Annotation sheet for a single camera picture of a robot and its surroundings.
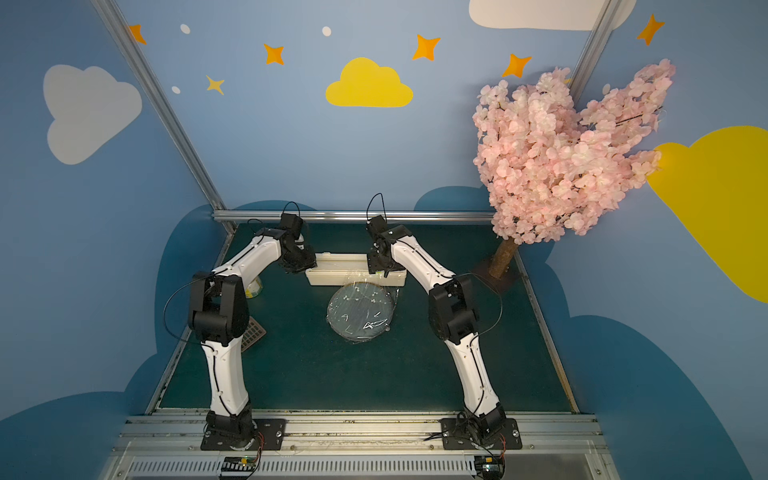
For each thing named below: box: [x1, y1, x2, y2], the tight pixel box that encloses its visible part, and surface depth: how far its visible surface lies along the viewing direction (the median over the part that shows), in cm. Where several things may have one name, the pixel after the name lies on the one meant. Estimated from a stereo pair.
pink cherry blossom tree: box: [474, 59, 676, 279], surface depth 67 cm
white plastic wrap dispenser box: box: [305, 252, 407, 287], surface depth 100 cm
